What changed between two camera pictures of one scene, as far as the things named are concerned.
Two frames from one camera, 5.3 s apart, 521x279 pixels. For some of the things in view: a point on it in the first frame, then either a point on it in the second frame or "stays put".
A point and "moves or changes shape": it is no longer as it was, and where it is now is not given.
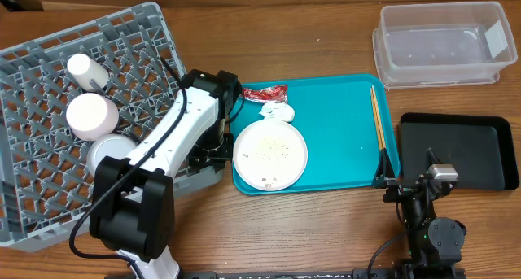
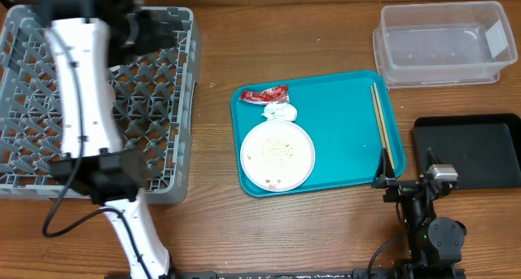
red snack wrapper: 276,93 stays put
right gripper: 400,188 stays put
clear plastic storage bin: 436,44 stays put
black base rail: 295,274 stays put
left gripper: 209,159 -> 143,31
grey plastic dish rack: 45,173 moves or changes shape
